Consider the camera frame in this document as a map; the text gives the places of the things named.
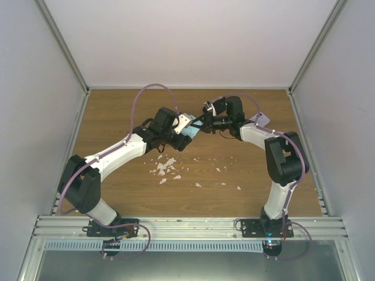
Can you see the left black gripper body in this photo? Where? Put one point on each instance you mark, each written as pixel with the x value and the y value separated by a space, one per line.
pixel 179 144

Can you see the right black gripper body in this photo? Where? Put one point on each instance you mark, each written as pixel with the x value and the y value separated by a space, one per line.
pixel 211 126

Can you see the light blue phone case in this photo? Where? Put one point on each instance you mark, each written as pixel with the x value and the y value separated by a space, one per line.
pixel 191 131

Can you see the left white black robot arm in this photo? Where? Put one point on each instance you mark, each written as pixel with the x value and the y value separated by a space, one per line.
pixel 80 183

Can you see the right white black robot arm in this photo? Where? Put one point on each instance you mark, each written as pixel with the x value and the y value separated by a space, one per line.
pixel 285 157

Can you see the lilac phone case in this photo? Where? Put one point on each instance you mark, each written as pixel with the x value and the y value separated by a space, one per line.
pixel 260 120

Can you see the white debris pieces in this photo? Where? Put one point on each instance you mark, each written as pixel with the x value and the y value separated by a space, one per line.
pixel 201 167

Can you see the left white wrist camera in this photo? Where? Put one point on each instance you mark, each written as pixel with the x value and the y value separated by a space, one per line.
pixel 181 122

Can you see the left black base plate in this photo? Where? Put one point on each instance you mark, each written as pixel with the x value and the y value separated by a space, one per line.
pixel 119 228

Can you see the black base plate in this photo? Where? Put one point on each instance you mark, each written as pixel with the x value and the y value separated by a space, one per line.
pixel 262 228
pixel 119 228

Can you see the grey slotted cable duct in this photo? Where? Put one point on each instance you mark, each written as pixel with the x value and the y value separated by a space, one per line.
pixel 155 246

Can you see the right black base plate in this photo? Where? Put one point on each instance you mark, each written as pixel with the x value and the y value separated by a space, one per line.
pixel 262 228

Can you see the aluminium front rail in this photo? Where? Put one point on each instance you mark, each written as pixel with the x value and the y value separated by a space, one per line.
pixel 188 228

